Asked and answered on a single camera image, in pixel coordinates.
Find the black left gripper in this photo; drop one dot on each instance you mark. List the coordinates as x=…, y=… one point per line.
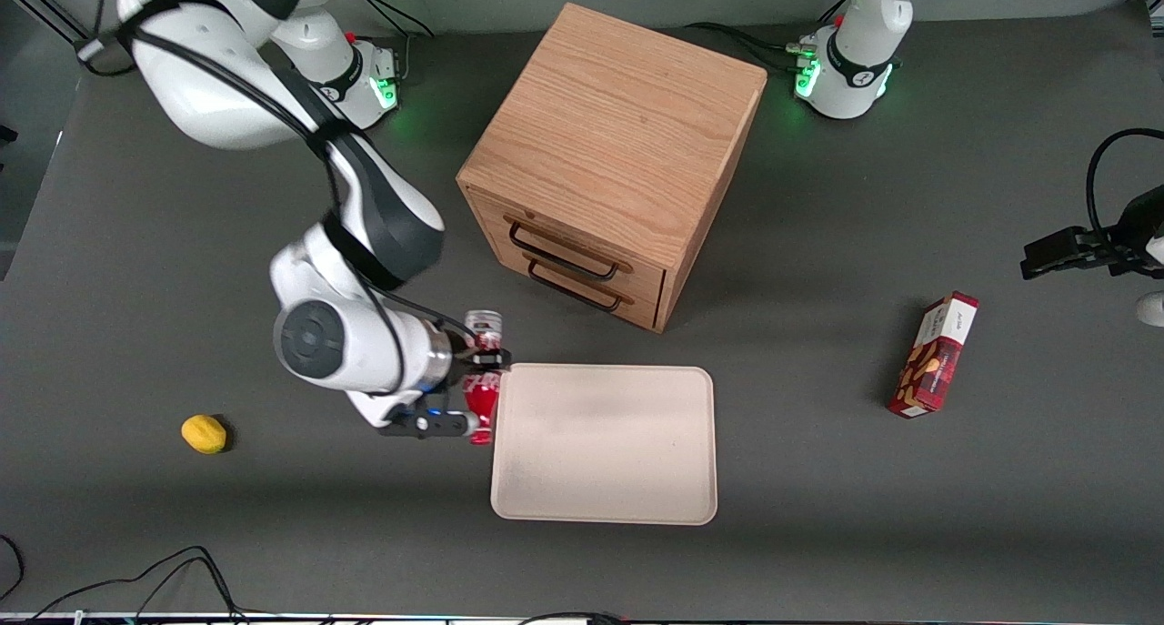
x=1138, y=221

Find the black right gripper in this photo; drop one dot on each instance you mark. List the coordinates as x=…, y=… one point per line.
x=466, y=363

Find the red coke bottle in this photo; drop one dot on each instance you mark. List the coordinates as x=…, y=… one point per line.
x=483, y=398

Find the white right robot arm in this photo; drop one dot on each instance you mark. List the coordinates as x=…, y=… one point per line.
x=364, y=197

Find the beige rectangular tray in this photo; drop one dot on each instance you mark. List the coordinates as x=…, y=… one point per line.
x=605, y=443

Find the red almond cookie box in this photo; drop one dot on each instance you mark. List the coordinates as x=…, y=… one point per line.
x=937, y=357

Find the oak wooden drawer cabinet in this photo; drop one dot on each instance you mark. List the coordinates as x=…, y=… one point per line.
x=618, y=125

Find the yellow lemon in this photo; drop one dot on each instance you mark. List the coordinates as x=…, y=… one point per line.
x=204, y=434

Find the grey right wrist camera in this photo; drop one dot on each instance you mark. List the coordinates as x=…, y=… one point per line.
x=427, y=423

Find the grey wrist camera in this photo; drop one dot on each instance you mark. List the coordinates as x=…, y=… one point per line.
x=1153, y=308
x=427, y=423

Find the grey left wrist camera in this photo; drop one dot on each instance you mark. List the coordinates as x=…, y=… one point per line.
x=1153, y=308

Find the black aluminium frame rail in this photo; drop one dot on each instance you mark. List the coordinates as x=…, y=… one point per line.
x=45, y=11

